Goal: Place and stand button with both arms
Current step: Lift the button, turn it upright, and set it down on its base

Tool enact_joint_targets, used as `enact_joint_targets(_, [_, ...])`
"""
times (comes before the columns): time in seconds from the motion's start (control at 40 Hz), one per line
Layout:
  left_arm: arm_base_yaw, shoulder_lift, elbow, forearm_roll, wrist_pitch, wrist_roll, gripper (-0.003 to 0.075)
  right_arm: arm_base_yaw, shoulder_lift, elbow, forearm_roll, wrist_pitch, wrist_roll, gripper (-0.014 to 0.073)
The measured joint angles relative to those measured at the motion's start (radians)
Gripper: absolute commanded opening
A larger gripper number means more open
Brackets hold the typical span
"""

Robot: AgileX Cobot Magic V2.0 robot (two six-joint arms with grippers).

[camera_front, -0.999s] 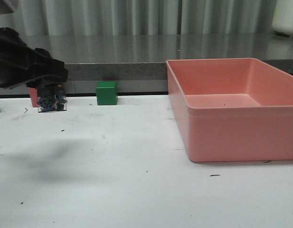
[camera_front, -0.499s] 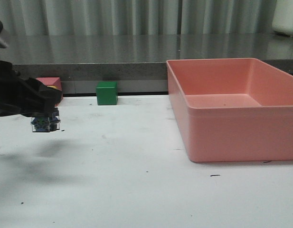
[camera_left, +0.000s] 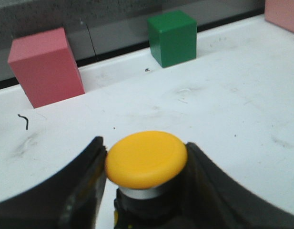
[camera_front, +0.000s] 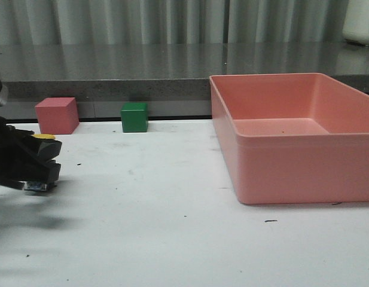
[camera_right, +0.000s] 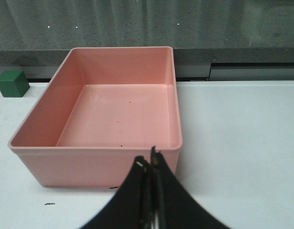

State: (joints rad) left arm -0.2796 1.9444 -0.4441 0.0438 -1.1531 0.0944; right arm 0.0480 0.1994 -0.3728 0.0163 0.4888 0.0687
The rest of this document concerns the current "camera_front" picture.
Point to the pink cube at back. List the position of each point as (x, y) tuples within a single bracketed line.
[(57, 115)]

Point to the pink plastic bin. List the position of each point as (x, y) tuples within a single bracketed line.
[(292, 138)]

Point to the grey stone counter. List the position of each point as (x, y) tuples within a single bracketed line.
[(173, 79)]

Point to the green cube near bin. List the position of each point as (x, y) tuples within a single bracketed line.
[(134, 117)]

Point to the grey pleated curtain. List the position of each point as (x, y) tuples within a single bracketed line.
[(169, 22)]

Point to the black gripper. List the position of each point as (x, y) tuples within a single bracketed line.
[(18, 166)]

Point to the yellow push button switch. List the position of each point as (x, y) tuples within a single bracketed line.
[(38, 185)]

